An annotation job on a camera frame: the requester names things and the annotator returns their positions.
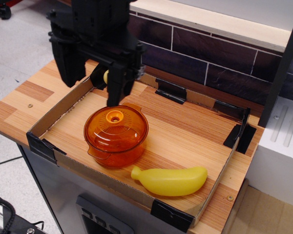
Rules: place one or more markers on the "white toy sink drainboard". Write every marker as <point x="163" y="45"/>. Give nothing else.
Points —
<point x="271" y="170"/>

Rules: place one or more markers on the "yellow toy potato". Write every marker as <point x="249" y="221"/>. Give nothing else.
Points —
<point x="105" y="77"/>

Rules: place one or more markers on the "black caster wheel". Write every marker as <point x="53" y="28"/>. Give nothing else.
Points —
<point x="5" y="12"/>

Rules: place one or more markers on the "black vertical post right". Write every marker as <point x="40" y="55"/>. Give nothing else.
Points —
<point x="277" y="83"/>

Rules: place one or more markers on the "grey toy oven front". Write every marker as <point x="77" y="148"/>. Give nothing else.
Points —
<point x="98" y="221"/>

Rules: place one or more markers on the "orange transparent plastic pot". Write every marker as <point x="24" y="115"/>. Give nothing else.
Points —
<point x="122" y="158"/>

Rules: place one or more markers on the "yellow toy banana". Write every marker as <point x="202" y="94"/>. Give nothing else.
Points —
<point x="171" y="182"/>

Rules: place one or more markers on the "orange transparent pot lid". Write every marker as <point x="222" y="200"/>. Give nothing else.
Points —
<point x="115" y="129"/>

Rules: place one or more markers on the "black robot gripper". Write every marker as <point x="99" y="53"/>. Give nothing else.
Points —
<point x="96" y="29"/>

